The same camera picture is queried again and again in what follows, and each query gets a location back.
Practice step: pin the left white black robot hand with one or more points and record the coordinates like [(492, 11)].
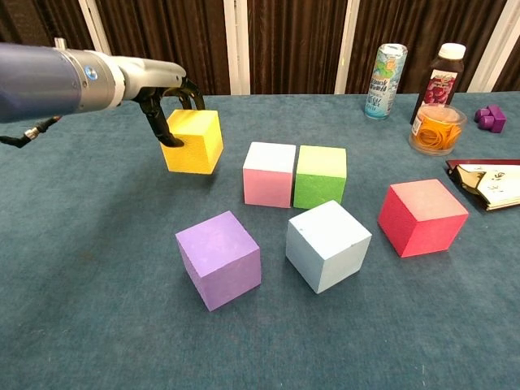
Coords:
[(154, 73)]

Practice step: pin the yellow foam cube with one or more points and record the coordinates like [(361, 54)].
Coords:
[(199, 142)]

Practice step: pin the green foam cube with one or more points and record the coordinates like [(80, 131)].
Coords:
[(321, 178)]

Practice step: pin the red foam cube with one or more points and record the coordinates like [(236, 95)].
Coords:
[(422, 219)]

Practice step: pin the left lavender robot arm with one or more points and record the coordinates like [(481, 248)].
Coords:
[(44, 81)]

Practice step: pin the dark brown curtain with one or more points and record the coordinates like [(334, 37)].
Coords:
[(292, 44)]

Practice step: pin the pink foam cube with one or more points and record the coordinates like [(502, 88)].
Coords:
[(268, 178)]

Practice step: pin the teal table cloth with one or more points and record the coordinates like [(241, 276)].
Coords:
[(101, 243)]

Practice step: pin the purple foam cube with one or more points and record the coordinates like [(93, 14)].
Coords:
[(221, 260)]

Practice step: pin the white green drink can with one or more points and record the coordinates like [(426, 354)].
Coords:
[(384, 85)]

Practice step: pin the light blue foam cube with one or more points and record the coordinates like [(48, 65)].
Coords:
[(327, 245)]

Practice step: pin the orange lidded cup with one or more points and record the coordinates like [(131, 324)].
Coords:
[(436, 130)]

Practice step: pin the dark juice bottle white cap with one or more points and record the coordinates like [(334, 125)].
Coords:
[(443, 81)]

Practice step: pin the purple toy brick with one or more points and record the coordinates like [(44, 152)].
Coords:
[(491, 120)]

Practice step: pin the red paper folding fan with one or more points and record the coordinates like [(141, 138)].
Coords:
[(491, 187)]

